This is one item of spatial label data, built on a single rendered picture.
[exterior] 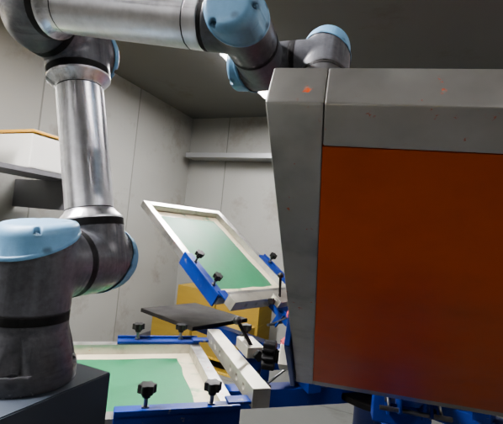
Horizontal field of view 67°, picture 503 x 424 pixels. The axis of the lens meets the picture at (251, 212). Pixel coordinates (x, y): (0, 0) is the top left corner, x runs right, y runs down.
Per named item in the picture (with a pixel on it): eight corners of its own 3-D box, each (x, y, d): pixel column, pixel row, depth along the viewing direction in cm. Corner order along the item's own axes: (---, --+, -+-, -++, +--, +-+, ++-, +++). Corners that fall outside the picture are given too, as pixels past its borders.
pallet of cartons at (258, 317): (183, 336, 498) (189, 281, 501) (272, 357, 450) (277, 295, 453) (140, 354, 417) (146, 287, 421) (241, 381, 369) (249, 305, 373)
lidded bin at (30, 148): (48, 177, 302) (52, 145, 303) (83, 178, 287) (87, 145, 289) (-9, 166, 260) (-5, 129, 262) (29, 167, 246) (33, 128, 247)
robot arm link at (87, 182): (35, 304, 63) (15, -1, 70) (94, 292, 78) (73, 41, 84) (97, 296, 60) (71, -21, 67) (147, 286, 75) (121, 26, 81)
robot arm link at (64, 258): (-45, 309, 52) (-31, 210, 53) (35, 295, 65) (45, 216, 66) (26, 322, 49) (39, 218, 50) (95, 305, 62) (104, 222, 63)
